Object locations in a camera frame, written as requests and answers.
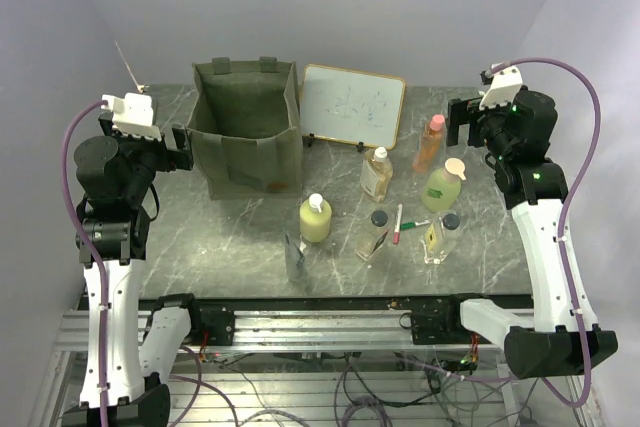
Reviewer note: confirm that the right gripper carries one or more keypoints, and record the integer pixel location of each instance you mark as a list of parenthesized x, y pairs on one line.
[(463, 112)]

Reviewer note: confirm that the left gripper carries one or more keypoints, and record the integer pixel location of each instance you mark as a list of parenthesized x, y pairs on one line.
[(169, 160)]

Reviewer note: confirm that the clear bottle yellow label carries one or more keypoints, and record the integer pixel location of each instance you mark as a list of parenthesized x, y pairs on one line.
[(441, 237)]

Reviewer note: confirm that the yellow-green lotion bottle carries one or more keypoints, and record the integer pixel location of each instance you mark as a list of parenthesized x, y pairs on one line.
[(315, 218)]

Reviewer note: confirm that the clear bottle black label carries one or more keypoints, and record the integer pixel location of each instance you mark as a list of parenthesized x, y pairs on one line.
[(373, 235)]

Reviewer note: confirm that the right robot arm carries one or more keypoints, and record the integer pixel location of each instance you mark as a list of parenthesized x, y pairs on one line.
[(564, 337)]

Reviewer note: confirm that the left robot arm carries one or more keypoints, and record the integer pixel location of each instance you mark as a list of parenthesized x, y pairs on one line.
[(127, 370)]

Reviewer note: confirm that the green canvas bag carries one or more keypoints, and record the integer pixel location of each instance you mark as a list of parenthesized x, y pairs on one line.
[(245, 128)]

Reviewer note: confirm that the orange bottle pink cap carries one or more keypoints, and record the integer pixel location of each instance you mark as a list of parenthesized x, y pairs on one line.
[(429, 143)]

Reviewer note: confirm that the green bottle beige pump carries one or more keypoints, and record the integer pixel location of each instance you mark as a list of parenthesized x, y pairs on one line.
[(444, 186)]

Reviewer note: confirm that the small whiteboard with stand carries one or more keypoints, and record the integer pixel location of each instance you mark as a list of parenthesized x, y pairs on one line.
[(351, 107)]

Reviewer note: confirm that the amber pump soap bottle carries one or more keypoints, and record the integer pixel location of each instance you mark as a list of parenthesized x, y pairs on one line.
[(376, 173)]

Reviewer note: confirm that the green whiteboard marker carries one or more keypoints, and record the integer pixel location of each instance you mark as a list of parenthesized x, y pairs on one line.
[(413, 224)]

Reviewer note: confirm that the pink whiteboard marker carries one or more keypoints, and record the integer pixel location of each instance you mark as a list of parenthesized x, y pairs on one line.
[(397, 224)]

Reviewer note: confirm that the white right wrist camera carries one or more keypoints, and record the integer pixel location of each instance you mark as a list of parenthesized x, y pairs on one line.
[(502, 87)]

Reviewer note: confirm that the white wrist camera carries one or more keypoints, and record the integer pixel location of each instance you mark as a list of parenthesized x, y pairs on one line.
[(133, 115), (502, 87)]

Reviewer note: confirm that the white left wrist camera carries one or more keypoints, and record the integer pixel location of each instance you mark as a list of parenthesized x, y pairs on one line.
[(133, 115)]

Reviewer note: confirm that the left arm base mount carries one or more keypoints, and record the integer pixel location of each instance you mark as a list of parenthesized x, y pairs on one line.
[(217, 327)]

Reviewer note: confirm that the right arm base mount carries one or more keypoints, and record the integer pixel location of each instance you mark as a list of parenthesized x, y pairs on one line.
[(436, 320)]

